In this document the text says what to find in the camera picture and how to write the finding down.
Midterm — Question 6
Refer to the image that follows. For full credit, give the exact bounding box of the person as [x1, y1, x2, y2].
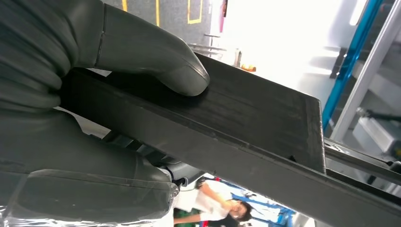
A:
[173, 178, 253, 227]

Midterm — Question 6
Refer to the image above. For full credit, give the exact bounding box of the blue metal post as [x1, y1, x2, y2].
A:
[322, 0, 385, 131]

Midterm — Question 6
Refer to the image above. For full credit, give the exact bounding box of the grey aluminium post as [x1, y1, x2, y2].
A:
[330, 0, 401, 142]

